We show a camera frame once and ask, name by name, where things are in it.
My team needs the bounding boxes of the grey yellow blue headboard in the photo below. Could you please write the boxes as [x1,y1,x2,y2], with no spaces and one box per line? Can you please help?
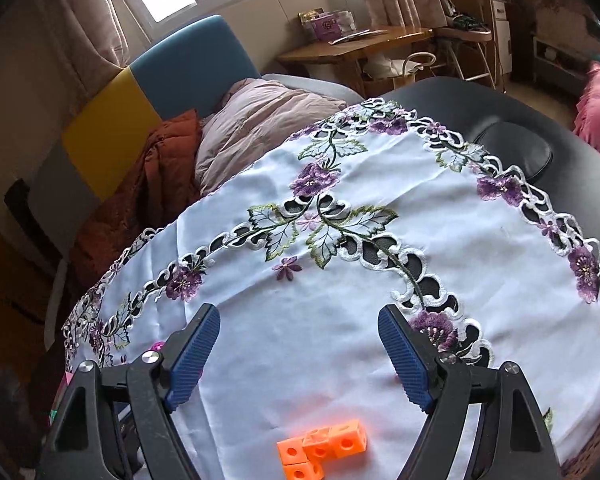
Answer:
[5,15,261,256]

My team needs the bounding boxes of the purple box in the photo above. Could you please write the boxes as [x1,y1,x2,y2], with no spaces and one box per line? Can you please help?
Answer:
[305,12,343,41]

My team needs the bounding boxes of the pink-grey pillow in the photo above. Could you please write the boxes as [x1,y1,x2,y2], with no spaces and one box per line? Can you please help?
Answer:
[195,74,361,196]

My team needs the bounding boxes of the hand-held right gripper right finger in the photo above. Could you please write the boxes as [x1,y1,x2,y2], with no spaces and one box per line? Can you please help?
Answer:
[377,304,563,480]

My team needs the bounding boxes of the white cabinet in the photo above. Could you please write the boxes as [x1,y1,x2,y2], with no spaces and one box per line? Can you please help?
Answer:
[532,30,600,98]

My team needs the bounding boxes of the orange linked cube blocks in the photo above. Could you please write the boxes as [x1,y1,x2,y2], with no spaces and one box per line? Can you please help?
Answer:
[276,417,368,480]

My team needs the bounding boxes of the rust brown blanket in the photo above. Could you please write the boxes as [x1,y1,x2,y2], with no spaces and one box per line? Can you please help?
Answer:
[72,110,203,286]

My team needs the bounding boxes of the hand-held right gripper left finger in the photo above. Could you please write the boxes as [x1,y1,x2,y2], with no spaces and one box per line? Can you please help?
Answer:
[37,302,222,480]

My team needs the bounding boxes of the floral embroidered white tablecloth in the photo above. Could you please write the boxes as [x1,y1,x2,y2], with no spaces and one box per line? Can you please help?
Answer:
[62,97,600,480]

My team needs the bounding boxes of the white folding stool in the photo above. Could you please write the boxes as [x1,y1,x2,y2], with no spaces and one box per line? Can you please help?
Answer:
[437,25,496,91]

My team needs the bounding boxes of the black padded table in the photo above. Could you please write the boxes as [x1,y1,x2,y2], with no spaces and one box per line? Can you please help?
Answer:
[380,77,600,281]

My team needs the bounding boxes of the wooden desk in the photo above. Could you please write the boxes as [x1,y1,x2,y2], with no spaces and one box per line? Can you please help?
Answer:
[277,25,436,96]

